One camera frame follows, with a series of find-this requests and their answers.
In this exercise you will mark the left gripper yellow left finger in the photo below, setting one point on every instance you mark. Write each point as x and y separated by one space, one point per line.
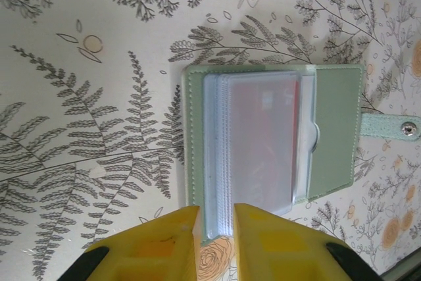
148 254

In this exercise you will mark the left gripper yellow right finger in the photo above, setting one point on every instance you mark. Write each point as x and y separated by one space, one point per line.
279 254

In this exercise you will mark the green card holder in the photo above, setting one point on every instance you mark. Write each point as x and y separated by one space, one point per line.
335 129

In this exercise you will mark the floral table cover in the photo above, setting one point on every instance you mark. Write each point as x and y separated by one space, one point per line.
98 96

